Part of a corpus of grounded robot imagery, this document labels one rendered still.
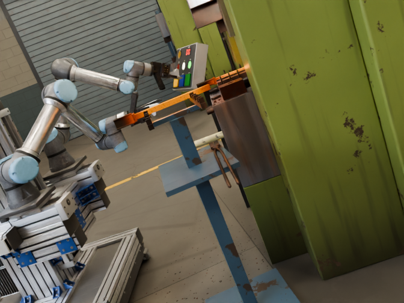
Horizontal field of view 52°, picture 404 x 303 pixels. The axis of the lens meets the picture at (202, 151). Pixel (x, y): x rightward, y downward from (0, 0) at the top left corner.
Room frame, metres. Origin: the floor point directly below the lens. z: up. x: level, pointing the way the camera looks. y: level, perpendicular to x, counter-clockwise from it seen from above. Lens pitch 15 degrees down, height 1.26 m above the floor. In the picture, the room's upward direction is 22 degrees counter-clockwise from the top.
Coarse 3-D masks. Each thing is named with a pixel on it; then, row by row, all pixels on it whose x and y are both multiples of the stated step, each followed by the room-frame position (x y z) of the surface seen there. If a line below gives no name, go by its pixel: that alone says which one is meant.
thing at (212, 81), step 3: (237, 69) 2.16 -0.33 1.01; (240, 69) 2.14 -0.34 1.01; (243, 69) 2.14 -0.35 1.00; (231, 72) 2.14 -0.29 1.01; (234, 72) 2.14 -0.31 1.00; (222, 75) 2.16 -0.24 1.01; (225, 75) 2.14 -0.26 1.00; (213, 78) 2.14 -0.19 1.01; (216, 78) 2.15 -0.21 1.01; (219, 78) 2.15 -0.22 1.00; (204, 81) 2.17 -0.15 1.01; (207, 81) 2.15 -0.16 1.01; (210, 81) 2.16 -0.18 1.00; (213, 81) 2.14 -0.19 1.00; (198, 84) 2.16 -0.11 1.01; (201, 84) 2.16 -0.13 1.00; (204, 84) 2.16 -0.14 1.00; (210, 84) 2.15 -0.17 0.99; (213, 84) 2.15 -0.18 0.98; (198, 87) 2.17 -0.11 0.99
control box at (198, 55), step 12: (180, 48) 2.84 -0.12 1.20; (192, 48) 2.63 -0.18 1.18; (204, 48) 2.60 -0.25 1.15; (180, 60) 2.80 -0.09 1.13; (192, 60) 2.60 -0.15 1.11; (204, 60) 2.59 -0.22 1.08; (180, 72) 2.76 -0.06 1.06; (192, 72) 2.57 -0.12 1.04; (204, 72) 2.58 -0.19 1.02; (192, 84) 2.54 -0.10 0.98
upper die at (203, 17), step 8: (192, 8) 2.09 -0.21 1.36; (200, 8) 2.08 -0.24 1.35; (208, 8) 2.08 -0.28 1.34; (216, 8) 2.08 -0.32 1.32; (192, 16) 2.14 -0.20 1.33; (200, 16) 2.08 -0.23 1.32; (208, 16) 2.08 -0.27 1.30; (216, 16) 2.08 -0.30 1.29; (200, 24) 2.09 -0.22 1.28; (208, 24) 2.08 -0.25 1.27
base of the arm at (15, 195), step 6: (12, 186) 1.90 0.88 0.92; (18, 186) 1.90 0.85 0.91; (24, 186) 1.92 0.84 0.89; (30, 186) 1.94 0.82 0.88; (6, 192) 1.92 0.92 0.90; (12, 192) 1.90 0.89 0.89; (18, 192) 1.89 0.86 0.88; (24, 192) 1.91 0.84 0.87; (30, 192) 1.91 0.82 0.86; (36, 192) 1.94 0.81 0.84; (12, 198) 1.89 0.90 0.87; (18, 198) 1.88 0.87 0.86; (24, 198) 1.89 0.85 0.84; (30, 198) 1.90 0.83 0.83; (12, 204) 1.89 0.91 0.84; (18, 204) 1.88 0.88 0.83; (24, 204) 1.88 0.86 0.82
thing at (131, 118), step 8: (200, 88) 1.79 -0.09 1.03; (208, 88) 1.79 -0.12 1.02; (184, 96) 1.78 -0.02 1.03; (160, 104) 1.77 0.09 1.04; (168, 104) 1.77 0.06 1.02; (152, 112) 1.77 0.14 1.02; (120, 120) 1.76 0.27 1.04; (128, 120) 1.76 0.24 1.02; (136, 120) 1.75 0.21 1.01; (120, 128) 1.75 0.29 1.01
